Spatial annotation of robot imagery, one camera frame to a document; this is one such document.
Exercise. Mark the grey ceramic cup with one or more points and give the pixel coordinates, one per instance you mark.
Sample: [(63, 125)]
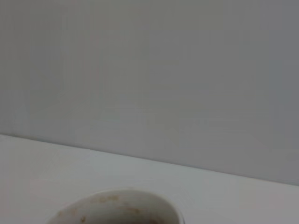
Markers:
[(112, 207)]

